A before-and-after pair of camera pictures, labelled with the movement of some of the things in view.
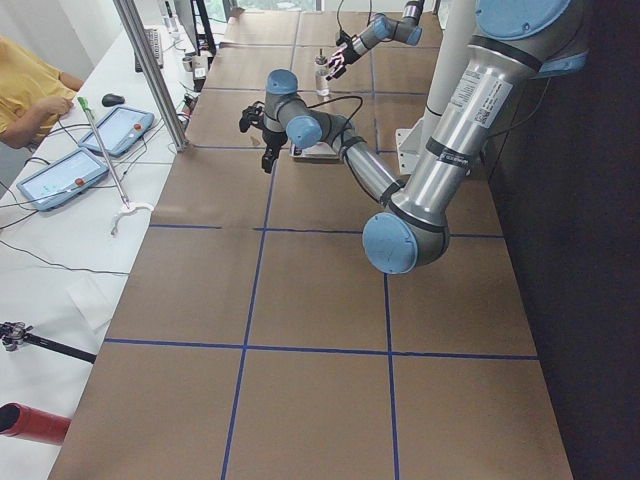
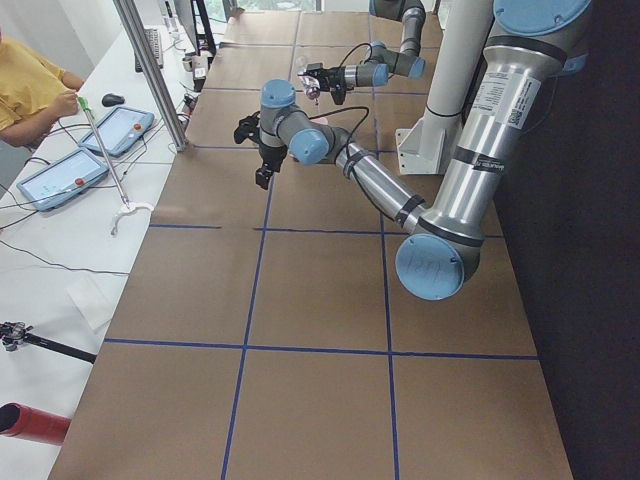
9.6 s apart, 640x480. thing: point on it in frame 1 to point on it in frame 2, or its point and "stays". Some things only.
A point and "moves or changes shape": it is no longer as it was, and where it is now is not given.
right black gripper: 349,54 to 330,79
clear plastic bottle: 322,74 moves or changes shape
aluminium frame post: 138,33 stays
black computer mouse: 109,100 stays
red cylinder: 17,419 stays
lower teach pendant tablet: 63,179 stays
